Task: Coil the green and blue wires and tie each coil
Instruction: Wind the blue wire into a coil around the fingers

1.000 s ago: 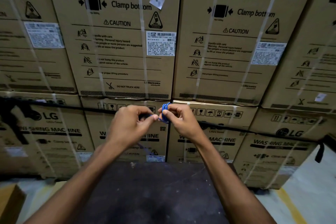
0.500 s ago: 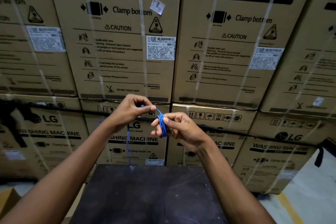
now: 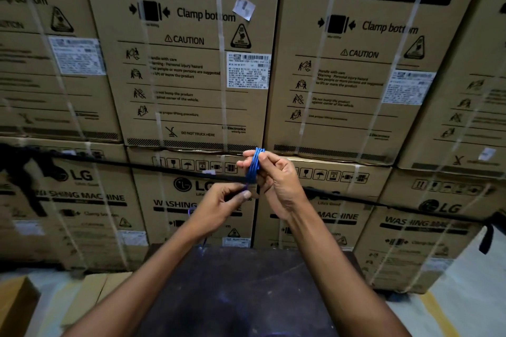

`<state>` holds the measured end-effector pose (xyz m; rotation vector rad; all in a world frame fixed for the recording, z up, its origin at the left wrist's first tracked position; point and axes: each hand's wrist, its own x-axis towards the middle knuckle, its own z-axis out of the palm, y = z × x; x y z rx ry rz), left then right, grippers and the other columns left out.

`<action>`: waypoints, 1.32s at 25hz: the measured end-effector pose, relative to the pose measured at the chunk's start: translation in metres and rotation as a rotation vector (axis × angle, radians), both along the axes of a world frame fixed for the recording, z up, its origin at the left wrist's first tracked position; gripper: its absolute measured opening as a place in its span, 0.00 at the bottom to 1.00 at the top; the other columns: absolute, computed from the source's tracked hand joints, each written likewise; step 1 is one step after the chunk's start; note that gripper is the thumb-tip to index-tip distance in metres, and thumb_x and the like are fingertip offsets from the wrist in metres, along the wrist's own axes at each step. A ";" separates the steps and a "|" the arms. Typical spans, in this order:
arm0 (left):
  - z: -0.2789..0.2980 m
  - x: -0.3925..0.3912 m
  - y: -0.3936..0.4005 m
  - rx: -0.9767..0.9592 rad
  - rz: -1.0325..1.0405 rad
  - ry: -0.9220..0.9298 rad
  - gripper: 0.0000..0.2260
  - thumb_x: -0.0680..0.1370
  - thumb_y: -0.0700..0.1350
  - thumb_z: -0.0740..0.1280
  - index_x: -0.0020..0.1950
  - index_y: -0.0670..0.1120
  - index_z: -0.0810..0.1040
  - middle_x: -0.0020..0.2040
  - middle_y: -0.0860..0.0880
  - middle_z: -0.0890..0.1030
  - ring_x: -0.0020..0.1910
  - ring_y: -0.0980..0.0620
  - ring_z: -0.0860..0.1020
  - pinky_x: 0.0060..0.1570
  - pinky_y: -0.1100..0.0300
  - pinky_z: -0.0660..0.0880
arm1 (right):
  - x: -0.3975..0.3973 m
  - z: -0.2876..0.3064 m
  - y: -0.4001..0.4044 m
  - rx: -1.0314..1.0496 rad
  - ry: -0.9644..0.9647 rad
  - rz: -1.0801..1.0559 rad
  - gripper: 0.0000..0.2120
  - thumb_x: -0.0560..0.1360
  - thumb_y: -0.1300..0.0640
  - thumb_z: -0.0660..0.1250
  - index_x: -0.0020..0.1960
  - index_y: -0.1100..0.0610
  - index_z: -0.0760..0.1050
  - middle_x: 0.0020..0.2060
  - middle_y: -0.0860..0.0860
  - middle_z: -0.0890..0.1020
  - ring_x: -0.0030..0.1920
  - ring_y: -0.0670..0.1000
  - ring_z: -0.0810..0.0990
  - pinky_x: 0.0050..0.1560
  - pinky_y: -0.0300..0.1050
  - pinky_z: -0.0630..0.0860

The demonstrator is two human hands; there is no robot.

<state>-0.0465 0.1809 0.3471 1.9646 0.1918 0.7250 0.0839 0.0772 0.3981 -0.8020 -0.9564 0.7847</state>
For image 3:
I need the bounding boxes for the person's right hand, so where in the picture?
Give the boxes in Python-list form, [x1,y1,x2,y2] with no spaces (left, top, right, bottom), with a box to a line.
[237,150,314,224]

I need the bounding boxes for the person's left hand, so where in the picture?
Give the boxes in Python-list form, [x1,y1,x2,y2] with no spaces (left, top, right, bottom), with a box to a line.
[186,182,252,240]

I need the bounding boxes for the blue cable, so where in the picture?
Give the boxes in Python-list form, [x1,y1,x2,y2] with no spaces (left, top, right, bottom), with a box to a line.
[187,147,266,248]

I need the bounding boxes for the person's left forearm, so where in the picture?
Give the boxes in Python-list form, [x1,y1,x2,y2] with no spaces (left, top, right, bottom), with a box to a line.
[62,226,215,337]

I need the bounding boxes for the person's right forearm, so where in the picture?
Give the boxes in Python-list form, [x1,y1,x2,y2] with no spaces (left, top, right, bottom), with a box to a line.
[282,202,412,337]

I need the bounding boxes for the white plastic packing bands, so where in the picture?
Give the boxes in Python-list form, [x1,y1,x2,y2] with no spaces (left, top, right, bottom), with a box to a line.
[0,0,506,270]

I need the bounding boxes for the stack of large cardboard boxes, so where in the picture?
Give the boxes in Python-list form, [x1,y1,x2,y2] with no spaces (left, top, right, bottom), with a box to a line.
[0,0,506,295]

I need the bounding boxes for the white crumpled paper sticker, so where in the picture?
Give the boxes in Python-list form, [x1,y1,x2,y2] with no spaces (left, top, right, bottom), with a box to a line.
[232,0,256,21]

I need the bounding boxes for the flat light cardboard piece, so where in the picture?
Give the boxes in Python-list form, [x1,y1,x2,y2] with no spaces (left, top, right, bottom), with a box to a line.
[59,271,133,329]

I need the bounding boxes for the small brown cardboard box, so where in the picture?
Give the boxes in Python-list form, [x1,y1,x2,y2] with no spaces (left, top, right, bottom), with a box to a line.
[0,275,41,337]

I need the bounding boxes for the black strap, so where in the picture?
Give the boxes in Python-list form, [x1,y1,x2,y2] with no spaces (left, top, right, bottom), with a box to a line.
[0,142,506,255]

